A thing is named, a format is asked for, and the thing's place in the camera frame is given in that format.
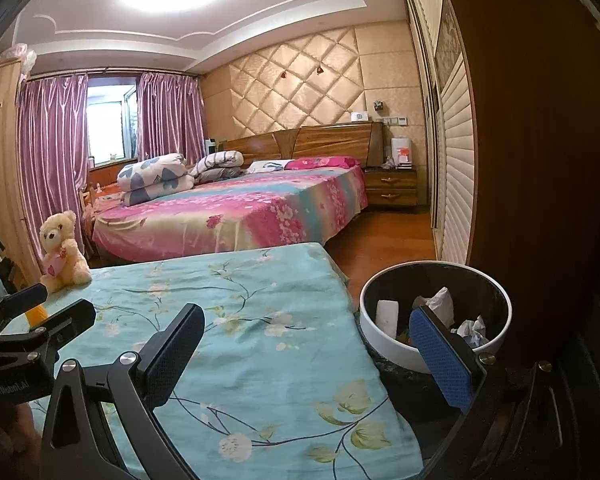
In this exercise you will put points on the grey striped folded quilt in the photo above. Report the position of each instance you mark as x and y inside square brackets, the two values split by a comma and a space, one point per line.
[220, 165]

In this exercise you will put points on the wooden nightstand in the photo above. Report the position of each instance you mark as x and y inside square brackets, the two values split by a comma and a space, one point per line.
[392, 187]

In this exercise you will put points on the wooden headboard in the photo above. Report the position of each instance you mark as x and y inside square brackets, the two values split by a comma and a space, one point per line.
[310, 140]

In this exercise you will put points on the cream teddy bear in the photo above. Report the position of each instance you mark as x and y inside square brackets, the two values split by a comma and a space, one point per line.
[62, 255]

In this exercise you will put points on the light blue floral tablecloth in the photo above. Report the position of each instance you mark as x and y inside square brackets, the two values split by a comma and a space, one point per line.
[255, 340]

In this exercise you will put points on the blue heart folded quilt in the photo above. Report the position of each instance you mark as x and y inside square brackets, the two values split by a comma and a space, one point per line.
[152, 177]

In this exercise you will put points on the pink pillow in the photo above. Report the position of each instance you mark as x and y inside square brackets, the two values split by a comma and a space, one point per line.
[322, 162]

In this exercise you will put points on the white orange paper bag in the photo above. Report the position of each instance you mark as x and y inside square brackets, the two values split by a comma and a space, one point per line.
[400, 152]

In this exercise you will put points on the louvred sliding wardrobe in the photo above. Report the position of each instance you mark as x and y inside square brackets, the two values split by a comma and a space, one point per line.
[445, 135]

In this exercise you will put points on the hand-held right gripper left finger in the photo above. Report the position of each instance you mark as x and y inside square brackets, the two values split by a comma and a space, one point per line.
[172, 360]

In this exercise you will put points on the dark wooden door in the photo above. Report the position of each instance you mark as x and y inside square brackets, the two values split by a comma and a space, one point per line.
[530, 160]

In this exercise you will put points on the small wooden chair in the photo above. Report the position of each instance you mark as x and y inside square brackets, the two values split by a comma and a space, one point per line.
[89, 205]

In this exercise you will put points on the window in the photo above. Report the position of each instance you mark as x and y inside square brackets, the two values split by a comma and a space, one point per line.
[112, 125]

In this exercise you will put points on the bed with pink floral sheet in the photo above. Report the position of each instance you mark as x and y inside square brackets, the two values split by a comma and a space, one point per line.
[230, 210]

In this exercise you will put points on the white pillow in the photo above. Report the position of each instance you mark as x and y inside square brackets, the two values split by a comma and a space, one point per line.
[270, 165]

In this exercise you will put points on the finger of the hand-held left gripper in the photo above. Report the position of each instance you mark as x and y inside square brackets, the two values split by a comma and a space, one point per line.
[72, 322]
[20, 302]

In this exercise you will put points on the small dark wall holder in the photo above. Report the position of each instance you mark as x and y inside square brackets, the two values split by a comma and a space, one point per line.
[378, 106]

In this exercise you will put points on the white device on headboard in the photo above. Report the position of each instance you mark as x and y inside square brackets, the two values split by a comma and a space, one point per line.
[360, 116]

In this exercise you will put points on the white trash bin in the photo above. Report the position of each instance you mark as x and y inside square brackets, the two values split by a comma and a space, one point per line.
[386, 345]

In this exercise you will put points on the white foam fruit net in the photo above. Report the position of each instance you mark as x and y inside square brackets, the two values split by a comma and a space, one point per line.
[387, 317]

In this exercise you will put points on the person's left hand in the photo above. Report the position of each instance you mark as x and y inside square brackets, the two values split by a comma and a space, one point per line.
[10, 435]

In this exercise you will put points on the clear plastic bag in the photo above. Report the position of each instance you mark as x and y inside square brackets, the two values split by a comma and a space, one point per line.
[22, 57]

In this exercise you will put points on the narrow pink curtain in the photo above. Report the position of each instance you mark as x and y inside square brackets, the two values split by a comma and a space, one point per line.
[170, 115]

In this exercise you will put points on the wall switch panel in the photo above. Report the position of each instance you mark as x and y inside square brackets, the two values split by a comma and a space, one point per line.
[397, 120]

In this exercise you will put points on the wide pink curtain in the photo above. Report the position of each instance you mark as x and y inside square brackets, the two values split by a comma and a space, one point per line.
[50, 160]

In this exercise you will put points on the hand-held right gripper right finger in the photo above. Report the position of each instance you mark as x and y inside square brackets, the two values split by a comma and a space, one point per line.
[440, 360]

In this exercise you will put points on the white bedside device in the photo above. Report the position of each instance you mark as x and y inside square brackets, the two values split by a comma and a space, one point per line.
[210, 146]

